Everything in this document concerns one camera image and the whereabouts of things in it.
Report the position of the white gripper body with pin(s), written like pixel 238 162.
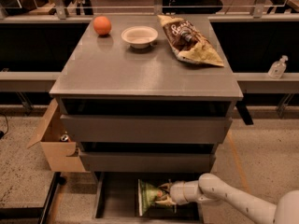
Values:
pixel 177 192

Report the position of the green jalapeno chip bag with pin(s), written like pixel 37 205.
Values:
pixel 148 194

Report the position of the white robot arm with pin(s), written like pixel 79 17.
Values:
pixel 209 188

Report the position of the grey bottom drawer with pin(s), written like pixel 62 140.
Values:
pixel 117 200

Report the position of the grey drawer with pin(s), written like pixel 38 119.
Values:
pixel 146 121
pixel 117 200
pixel 147 157

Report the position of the grey middle drawer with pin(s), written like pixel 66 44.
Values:
pixel 147 157

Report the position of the grey drawer cabinet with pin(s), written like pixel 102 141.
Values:
pixel 108 68

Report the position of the grey top drawer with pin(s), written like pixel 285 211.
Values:
pixel 146 121

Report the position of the brown chip bag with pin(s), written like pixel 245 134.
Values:
pixel 187 43

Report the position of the soda can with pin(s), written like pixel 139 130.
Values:
pixel 64 138

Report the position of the cardboard box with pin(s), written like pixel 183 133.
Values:
pixel 61 156

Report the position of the grey metal railing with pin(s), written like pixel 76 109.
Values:
pixel 248 82

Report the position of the white paper bowl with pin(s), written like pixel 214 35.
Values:
pixel 139 37

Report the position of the clear sanitizer bottle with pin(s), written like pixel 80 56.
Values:
pixel 278 68

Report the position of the orange fruit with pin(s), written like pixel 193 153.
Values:
pixel 102 25

